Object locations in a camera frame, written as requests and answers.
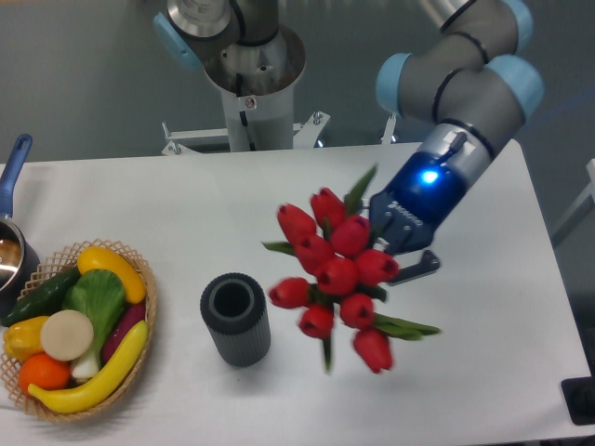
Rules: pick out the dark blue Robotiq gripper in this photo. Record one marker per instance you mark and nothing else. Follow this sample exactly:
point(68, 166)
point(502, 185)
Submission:
point(407, 212)

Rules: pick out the red tulip bouquet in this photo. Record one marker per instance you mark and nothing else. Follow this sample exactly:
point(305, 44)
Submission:
point(336, 245)

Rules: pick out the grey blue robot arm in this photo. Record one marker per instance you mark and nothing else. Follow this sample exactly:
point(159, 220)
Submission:
point(472, 86)

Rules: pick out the dark grey ribbed vase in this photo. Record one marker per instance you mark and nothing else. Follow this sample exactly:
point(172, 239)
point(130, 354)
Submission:
point(234, 309)

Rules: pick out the black device at edge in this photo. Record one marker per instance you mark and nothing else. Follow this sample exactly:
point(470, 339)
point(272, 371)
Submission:
point(579, 398)

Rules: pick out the purple sweet potato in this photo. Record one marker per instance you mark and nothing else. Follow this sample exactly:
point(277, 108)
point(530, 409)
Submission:
point(129, 318)

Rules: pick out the green bok choy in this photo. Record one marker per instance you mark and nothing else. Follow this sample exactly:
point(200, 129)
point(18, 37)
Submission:
point(100, 295)

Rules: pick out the yellow squash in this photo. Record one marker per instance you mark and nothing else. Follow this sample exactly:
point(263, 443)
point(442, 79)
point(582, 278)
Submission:
point(99, 257)

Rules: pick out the woven wicker basket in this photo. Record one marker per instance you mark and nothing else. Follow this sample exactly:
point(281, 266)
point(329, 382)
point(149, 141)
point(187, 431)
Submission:
point(53, 265)

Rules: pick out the beige round disc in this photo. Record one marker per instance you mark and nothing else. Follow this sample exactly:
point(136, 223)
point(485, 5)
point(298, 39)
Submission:
point(66, 335)

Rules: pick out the dark green cucumber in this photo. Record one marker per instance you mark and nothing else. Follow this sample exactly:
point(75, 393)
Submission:
point(43, 300)

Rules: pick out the yellow banana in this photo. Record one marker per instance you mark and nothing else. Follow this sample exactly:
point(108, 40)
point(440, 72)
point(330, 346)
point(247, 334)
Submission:
point(104, 383)

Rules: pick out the orange fruit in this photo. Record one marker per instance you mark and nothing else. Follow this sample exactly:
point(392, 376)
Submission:
point(45, 372)

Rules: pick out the yellow bell pepper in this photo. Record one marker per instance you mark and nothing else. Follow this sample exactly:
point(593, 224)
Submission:
point(22, 340)

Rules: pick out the white frame at right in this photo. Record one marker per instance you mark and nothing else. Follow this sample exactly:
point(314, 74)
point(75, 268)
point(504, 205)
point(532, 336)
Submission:
point(576, 212)

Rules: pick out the white metal base frame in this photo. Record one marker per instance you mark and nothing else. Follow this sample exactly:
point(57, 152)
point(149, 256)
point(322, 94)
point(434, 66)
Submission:
point(305, 135)

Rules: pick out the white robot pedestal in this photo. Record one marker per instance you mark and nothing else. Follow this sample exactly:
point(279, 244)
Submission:
point(256, 86)

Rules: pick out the blue handled saucepan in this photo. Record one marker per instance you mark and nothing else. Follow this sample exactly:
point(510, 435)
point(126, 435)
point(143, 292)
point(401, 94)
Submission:
point(18, 259)

